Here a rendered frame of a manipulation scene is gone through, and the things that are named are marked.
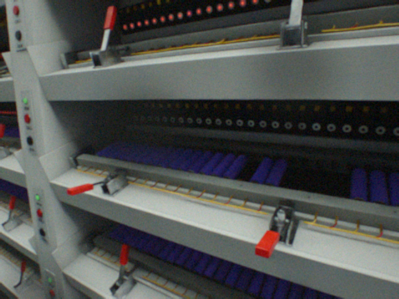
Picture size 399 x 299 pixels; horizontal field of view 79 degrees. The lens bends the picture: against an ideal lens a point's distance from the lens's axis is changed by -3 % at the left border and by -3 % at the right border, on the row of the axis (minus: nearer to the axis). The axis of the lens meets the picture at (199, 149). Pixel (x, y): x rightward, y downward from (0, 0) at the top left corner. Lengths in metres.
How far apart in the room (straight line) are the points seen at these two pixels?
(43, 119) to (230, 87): 0.37
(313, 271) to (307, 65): 0.20
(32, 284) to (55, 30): 0.70
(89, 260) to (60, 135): 0.27
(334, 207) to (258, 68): 0.17
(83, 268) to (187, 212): 0.32
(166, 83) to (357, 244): 0.27
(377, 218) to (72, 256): 0.55
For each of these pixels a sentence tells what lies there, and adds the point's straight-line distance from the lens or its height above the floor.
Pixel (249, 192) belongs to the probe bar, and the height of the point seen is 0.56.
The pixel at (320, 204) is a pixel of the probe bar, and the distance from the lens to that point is 0.31.
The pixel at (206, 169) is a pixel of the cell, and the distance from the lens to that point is 0.38.
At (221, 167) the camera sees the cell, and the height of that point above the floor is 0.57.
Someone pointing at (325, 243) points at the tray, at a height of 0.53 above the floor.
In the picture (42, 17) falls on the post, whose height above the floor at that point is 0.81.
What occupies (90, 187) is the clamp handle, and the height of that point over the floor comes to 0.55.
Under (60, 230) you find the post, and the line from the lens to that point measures 0.60.
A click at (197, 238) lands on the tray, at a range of 0.33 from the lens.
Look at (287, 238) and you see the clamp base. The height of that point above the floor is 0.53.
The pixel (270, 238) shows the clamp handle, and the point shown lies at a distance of 0.24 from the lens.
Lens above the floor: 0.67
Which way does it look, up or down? 11 degrees down
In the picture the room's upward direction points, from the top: straight up
